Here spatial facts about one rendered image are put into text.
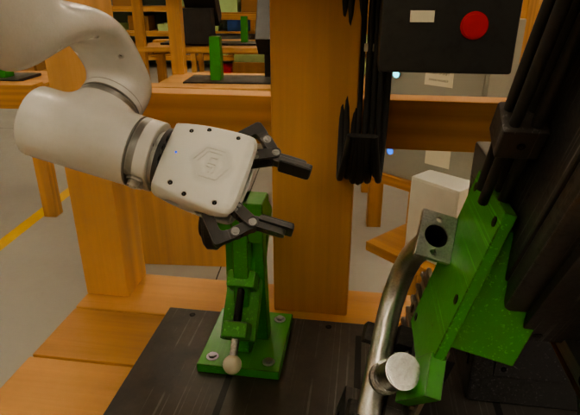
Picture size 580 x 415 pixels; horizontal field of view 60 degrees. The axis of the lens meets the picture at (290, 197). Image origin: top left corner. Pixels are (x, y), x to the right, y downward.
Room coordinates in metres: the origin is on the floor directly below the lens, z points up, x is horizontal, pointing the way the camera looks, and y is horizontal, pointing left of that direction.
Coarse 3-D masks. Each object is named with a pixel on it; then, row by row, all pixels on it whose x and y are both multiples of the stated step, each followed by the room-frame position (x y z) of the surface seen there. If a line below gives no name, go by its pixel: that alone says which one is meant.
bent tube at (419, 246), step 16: (432, 224) 0.50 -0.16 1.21; (448, 224) 0.50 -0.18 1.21; (416, 240) 0.49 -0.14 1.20; (432, 240) 0.53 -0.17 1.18; (448, 240) 0.49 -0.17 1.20; (400, 256) 0.55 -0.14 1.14; (416, 256) 0.52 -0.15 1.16; (432, 256) 0.48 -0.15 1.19; (448, 256) 0.48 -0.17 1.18; (400, 272) 0.55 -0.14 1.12; (384, 288) 0.57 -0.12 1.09; (400, 288) 0.55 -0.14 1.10; (384, 304) 0.55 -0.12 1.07; (400, 304) 0.55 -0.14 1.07; (384, 320) 0.53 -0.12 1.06; (384, 336) 0.52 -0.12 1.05; (384, 352) 0.50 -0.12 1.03; (368, 368) 0.49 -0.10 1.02; (368, 384) 0.48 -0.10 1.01; (368, 400) 0.46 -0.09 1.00
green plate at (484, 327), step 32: (480, 192) 0.48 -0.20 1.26; (480, 224) 0.44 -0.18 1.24; (512, 224) 0.40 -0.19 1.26; (480, 256) 0.41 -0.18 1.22; (448, 288) 0.45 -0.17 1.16; (480, 288) 0.40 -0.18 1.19; (416, 320) 0.50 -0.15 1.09; (448, 320) 0.41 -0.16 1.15; (480, 320) 0.41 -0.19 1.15; (512, 320) 0.41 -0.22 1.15; (416, 352) 0.45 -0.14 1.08; (480, 352) 0.41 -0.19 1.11; (512, 352) 0.40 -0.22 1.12
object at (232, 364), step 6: (234, 342) 0.60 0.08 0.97; (234, 348) 0.59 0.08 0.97; (234, 354) 0.59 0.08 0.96; (228, 360) 0.58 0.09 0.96; (234, 360) 0.58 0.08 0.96; (240, 360) 0.58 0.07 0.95; (228, 366) 0.57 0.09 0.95; (234, 366) 0.57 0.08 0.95; (240, 366) 0.58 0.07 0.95; (228, 372) 0.57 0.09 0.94; (234, 372) 0.57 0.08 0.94
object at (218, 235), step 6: (204, 216) 0.51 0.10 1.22; (210, 216) 0.51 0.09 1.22; (210, 222) 0.50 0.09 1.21; (216, 222) 0.50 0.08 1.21; (210, 228) 0.50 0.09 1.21; (216, 228) 0.50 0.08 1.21; (210, 234) 0.49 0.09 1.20; (216, 234) 0.49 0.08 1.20; (222, 234) 0.49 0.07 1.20; (228, 234) 0.49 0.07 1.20; (216, 240) 0.49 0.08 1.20; (222, 240) 0.49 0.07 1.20; (228, 240) 0.49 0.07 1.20; (234, 240) 0.50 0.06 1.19; (216, 246) 0.49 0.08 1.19
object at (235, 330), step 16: (240, 288) 0.65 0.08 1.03; (256, 288) 0.66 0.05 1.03; (224, 304) 0.66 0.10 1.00; (240, 304) 0.63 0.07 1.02; (256, 304) 0.65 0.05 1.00; (224, 320) 0.64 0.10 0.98; (240, 320) 0.62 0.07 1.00; (256, 320) 0.63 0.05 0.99; (224, 336) 0.60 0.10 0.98; (240, 336) 0.60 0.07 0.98; (256, 336) 0.62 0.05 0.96
